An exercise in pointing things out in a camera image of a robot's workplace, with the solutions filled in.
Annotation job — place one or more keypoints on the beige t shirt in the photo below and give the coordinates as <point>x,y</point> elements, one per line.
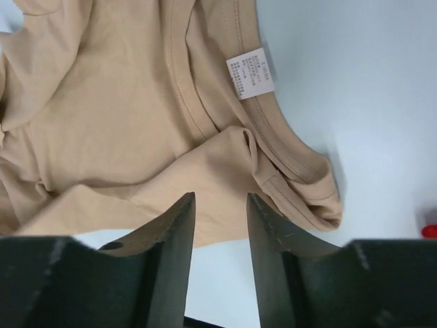
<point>112,110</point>

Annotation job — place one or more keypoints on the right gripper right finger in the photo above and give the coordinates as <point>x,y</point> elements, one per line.
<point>303,281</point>

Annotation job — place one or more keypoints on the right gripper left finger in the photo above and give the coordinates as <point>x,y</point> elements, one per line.
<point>138,280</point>

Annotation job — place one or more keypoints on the folded red t shirt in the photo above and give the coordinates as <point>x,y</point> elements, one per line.
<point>429,231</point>

